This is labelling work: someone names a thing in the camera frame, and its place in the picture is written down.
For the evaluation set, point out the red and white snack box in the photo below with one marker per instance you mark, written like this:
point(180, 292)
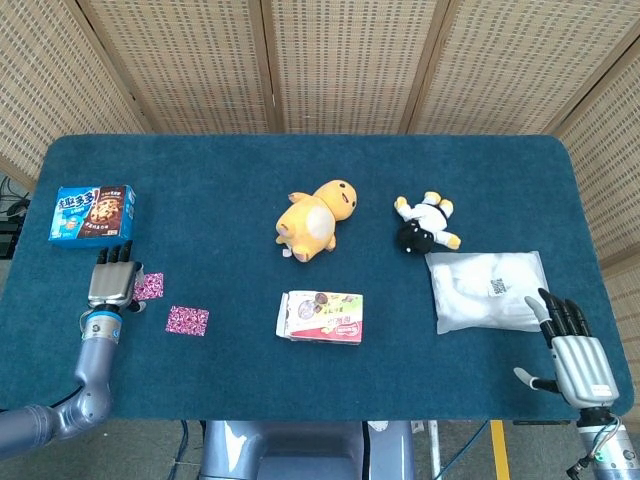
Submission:
point(325, 315)

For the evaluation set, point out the pink patterned wrapper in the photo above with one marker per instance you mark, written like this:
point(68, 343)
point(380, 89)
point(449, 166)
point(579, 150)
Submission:
point(187, 320)
point(151, 286)

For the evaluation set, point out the woven rattan folding screen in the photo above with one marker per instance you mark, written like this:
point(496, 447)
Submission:
point(350, 65)

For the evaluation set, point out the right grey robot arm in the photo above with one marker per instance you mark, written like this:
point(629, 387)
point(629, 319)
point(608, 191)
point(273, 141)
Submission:
point(610, 450)

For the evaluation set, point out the white metal post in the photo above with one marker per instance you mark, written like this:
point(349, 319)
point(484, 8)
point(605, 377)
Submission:
point(435, 450)

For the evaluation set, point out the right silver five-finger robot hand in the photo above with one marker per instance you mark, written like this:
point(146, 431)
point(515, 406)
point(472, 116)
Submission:
point(582, 357)

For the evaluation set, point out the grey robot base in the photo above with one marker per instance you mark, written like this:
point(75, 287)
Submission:
point(300, 450)

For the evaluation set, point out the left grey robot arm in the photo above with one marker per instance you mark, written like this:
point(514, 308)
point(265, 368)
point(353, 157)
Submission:
point(95, 360)

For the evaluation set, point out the teal table cloth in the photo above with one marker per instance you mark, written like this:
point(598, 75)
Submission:
point(225, 375)

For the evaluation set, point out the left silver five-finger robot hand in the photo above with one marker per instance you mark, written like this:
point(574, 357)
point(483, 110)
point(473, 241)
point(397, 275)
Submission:
point(110, 282)

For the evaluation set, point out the yellow bear plush toy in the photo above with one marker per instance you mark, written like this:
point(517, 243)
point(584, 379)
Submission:
point(310, 220)

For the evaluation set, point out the black and white plush toy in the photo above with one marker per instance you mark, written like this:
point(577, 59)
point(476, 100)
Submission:
point(425, 220)

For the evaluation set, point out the blue chocolate cookie box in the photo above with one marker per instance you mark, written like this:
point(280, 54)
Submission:
point(90, 215)

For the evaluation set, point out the white plastic bag package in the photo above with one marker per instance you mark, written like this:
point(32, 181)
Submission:
point(475, 290)

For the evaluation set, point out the black equipment box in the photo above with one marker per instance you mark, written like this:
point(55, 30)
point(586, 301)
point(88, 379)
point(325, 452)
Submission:
point(7, 240)

